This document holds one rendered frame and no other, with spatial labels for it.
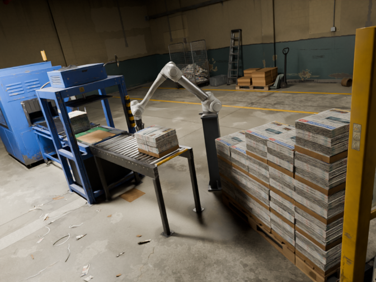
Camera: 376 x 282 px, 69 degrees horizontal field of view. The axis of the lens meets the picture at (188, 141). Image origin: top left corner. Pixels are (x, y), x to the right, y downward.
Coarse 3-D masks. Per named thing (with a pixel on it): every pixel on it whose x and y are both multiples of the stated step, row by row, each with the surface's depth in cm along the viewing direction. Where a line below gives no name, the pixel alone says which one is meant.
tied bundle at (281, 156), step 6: (270, 144) 218; (276, 144) 211; (270, 150) 221; (276, 150) 213; (282, 150) 206; (288, 150) 201; (270, 156) 221; (276, 156) 216; (282, 156) 209; (288, 156) 203; (294, 156) 198; (276, 162) 216; (282, 162) 210; (288, 162) 204; (294, 162) 200; (288, 168) 206; (294, 168) 202
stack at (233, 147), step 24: (216, 144) 305; (240, 144) 279; (264, 168) 235; (240, 192) 286; (264, 192) 243; (288, 192) 214; (240, 216) 301; (264, 216) 255; (288, 216) 222; (288, 240) 232
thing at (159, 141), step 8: (168, 128) 297; (152, 136) 281; (160, 136) 279; (168, 136) 287; (176, 136) 294; (152, 144) 282; (160, 144) 280; (168, 144) 288; (176, 144) 296; (152, 152) 288; (160, 152) 282
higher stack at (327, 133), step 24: (312, 120) 181; (336, 120) 175; (312, 144) 178; (336, 144) 168; (312, 168) 184; (336, 168) 175; (312, 192) 191; (336, 192) 182; (336, 240) 197; (336, 264) 206
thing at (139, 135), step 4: (148, 128) 307; (152, 128) 305; (156, 128) 304; (140, 132) 299; (144, 132) 297; (148, 132) 295; (136, 136) 300; (140, 136) 293; (140, 140) 297; (140, 144) 301; (144, 144) 294; (140, 148) 303; (144, 148) 298
